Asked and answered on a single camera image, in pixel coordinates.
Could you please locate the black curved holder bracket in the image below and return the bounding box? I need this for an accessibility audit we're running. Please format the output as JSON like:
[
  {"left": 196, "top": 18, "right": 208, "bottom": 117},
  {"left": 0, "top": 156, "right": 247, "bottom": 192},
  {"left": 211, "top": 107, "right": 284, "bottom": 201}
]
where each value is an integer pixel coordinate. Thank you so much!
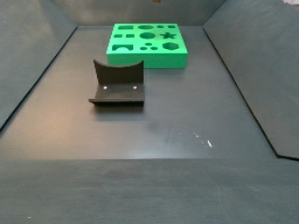
[{"left": 88, "top": 60, "right": 145, "bottom": 105}]

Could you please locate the green shape sorter block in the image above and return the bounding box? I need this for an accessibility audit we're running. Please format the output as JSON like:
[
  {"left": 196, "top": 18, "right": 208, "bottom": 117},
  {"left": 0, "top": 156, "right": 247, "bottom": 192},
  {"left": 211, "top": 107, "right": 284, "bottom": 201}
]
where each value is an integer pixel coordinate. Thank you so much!
[{"left": 107, "top": 24, "right": 188, "bottom": 68}]

